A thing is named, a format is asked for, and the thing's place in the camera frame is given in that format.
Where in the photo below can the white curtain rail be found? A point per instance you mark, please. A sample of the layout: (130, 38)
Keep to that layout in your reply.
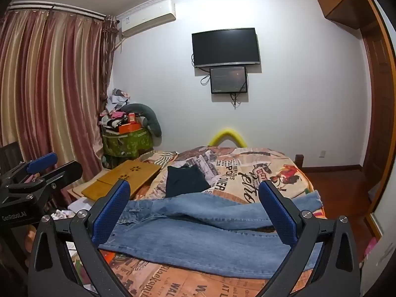
(62, 8)

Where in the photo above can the black chair back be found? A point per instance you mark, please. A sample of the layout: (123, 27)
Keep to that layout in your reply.
(9, 154)

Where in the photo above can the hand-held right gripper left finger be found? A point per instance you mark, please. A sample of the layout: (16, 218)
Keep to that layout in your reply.
(110, 212)

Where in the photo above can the striped green white cloth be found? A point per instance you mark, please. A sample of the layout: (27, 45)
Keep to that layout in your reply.
(161, 157)

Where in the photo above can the small red box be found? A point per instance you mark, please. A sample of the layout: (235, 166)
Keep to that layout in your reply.
(132, 117)

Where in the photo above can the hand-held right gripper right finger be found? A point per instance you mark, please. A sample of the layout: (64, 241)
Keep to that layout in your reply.
(278, 215)

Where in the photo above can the green patterned storage box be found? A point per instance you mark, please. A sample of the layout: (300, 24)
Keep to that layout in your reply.
(126, 144)

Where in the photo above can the white air conditioner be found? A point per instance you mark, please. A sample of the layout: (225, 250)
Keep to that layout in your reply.
(148, 17)

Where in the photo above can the dark folded cloth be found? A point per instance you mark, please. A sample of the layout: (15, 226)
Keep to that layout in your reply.
(185, 182)

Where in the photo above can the light wooden board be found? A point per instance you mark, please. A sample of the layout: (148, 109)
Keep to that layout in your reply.
(74, 190)

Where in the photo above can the striped pink curtain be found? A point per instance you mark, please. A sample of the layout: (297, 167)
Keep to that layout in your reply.
(46, 83)

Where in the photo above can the wooden door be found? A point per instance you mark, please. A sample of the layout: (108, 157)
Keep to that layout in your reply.
(376, 99)

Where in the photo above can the blue denim pants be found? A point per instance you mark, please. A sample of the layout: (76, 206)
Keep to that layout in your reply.
(201, 238)

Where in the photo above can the pile of clothes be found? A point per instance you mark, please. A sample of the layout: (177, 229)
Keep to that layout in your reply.
(113, 111)

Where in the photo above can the black wall television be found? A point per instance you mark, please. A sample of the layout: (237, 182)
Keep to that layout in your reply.
(225, 46)

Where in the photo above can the wooden bed post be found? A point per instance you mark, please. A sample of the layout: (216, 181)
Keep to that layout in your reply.
(299, 161)

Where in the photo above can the small black monitor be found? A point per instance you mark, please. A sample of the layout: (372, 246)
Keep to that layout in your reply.
(228, 79)

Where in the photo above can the white wall socket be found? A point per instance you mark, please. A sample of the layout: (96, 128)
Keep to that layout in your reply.
(322, 153)

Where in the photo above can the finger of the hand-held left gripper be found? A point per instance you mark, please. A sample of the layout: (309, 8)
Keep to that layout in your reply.
(63, 174)
(41, 161)

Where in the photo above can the wooden lap desk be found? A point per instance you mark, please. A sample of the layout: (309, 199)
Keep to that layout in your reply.
(123, 176)

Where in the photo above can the yellow foam tube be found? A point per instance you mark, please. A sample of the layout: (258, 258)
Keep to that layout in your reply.
(227, 131)

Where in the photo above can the orange box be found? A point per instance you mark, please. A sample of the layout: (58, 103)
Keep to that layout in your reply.
(128, 127)

